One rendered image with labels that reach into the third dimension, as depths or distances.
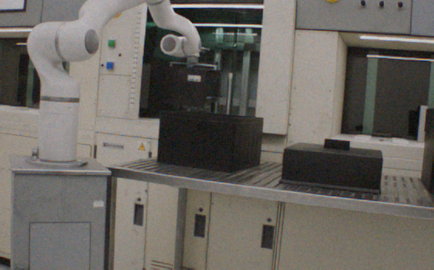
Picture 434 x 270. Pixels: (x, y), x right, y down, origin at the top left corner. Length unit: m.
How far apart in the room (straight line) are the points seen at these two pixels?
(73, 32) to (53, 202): 0.48
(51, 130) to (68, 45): 0.25
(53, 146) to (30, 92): 1.67
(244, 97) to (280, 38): 1.00
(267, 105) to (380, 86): 0.66
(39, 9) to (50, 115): 1.13
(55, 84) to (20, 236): 0.44
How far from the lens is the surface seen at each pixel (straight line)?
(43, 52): 1.48
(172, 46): 2.04
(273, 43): 1.88
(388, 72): 2.32
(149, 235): 2.17
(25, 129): 2.51
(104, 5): 1.59
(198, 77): 2.23
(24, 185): 1.38
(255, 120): 1.66
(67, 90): 1.44
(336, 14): 1.90
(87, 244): 1.44
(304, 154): 1.39
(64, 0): 2.41
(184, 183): 1.37
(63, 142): 1.44
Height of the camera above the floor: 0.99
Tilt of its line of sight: 3 degrees down
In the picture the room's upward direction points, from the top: 4 degrees clockwise
